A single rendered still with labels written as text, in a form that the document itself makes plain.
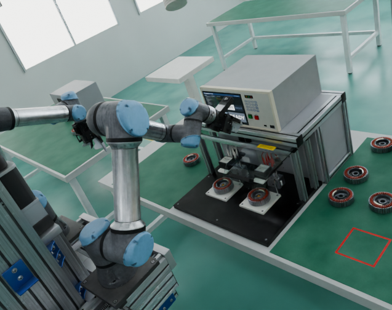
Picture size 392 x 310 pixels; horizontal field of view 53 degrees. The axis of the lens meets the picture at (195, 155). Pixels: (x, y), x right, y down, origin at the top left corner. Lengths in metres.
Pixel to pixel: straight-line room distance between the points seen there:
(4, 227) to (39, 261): 0.18
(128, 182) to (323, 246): 0.88
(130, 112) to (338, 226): 1.05
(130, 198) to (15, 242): 0.41
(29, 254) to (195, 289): 1.52
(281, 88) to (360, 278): 0.84
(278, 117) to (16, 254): 1.18
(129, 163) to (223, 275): 1.67
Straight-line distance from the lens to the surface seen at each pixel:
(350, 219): 1.86
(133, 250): 1.28
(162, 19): 7.50
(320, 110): 1.94
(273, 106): 1.77
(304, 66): 1.96
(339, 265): 1.69
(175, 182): 2.40
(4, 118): 1.73
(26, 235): 1.48
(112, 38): 6.88
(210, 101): 2.03
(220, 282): 2.76
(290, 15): 5.08
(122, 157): 1.26
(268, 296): 2.61
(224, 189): 2.10
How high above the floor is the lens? 2.02
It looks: 29 degrees down
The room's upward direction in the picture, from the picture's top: 20 degrees counter-clockwise
